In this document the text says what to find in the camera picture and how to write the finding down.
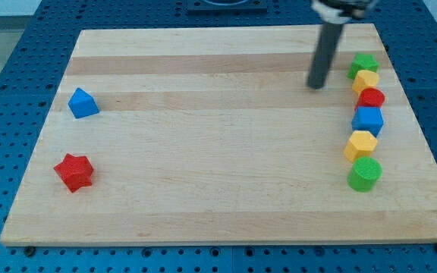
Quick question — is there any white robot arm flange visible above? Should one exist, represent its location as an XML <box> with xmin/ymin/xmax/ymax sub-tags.
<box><xmin>311</xmin><ymin>0</ymin><xmax>379</xmax><ymax>24</ymax></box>

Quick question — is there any blue cube block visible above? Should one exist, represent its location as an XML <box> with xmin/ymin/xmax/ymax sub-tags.
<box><xmin>351</xmin><ymin>106</ymin><xmax>384</xmax><ymax>137</ymax></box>

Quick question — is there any wooden board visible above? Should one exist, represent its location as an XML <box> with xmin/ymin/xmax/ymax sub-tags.
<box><xmin>0</xmin><ymin>24</ymin><xmax>437</xmax><ymax>246</ymax></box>

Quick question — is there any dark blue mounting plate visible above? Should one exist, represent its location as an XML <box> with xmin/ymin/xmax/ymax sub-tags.
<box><xmin>184</xmin><ymin>0</ymin><xmax>268</xmax><ymax>14</ymax></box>

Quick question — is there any blue triangular block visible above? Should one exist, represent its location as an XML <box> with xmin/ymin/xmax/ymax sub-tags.
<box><xmin>68</xmin><ymin>88</ymin><xmax>100</xmax><ymax>119</ymax></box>

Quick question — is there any yellow hexagon block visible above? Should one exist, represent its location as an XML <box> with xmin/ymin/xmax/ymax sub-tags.
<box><xmin>344</xmin><ymin>130</ymin><xmax>378</xmax><ymax>163</ymax></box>

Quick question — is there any red star block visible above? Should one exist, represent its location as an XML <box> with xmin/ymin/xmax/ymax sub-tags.
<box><xmin>53</xmin><ymin>153</ymin><xmax>94</xmax><ymax>193</ymax></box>

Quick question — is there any green cylinder block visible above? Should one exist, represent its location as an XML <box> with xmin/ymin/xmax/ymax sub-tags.
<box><xmin>347</xmin><ymin>156</ymin><xmax>382</xmax><ymax>193</ymax></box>

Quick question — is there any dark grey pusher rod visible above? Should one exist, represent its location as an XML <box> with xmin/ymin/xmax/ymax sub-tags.
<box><xmin>307</xmin><ymin>22</ymin><xmax>344</xmax><ymax>89</ymax></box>

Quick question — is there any red cylinder block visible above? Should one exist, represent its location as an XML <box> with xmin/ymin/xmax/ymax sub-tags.
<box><xmin>354</xmin><ymin>87</ymin><xmax>385</xmax><ymax>111</ymax></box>

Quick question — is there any yellow heart block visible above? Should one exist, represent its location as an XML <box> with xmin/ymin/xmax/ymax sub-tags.
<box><xmin>352</xmin><ymin>70</ymin><xmax>380</xmax><ymax>95</ymax></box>

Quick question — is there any green star block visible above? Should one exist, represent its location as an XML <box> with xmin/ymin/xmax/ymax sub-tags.
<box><xmin>347</xmin><ymin>53</ymin><xmax>379</xmax><ymax>80</ymax></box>

